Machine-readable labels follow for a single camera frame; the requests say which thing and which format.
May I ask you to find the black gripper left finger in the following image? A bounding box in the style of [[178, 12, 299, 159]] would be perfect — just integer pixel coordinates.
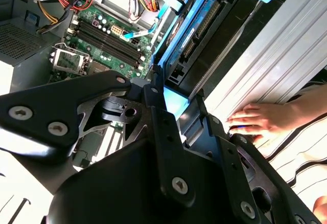
[[0, 65, 198, 206]]

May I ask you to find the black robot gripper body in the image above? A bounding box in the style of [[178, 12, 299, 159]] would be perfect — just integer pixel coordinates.
[[48, 137, 246, 224]]

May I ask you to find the hard disk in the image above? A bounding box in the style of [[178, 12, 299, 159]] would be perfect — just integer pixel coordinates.
[[150, 0, 278, 119]]

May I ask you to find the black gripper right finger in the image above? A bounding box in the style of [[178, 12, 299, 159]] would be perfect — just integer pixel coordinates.
[[178, 95, 324, 224]]

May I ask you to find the person's bare hand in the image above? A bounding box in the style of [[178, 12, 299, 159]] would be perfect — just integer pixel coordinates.
[[226, 100, 301, 146]]

